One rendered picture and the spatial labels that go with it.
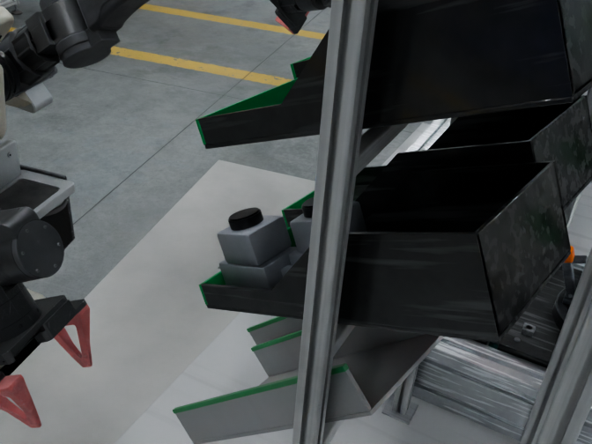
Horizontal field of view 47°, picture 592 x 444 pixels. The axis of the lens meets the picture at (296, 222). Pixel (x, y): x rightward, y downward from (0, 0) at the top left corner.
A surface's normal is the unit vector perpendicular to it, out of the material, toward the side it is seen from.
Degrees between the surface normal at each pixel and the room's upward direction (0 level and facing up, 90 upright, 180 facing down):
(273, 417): 90
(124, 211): 0
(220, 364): 0
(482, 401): 90
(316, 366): 90
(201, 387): 0
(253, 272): 92
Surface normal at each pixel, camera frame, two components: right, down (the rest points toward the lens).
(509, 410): -0.47, 0.46
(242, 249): -0.67, 0.40
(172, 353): 0.06, -0.84
